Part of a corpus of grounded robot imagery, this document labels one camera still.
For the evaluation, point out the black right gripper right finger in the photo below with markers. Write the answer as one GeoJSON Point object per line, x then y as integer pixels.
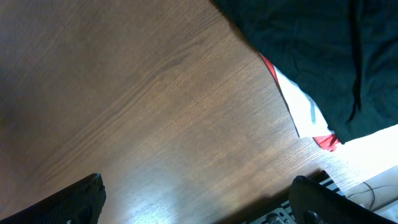
{"type": "Point", "coordinates": [313, 203]}

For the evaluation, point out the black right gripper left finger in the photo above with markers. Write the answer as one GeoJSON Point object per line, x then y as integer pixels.
{"type": "Point", "coordinates": [81, 202]}

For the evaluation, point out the red white garment underneath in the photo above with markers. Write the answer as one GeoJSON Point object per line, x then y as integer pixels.
{"type": "Point", "coordinates": [306, 115]}

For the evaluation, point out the black garment in pile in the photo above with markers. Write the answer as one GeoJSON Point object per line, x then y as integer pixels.
{"type": "Point", "coordinates": [342, 53]}

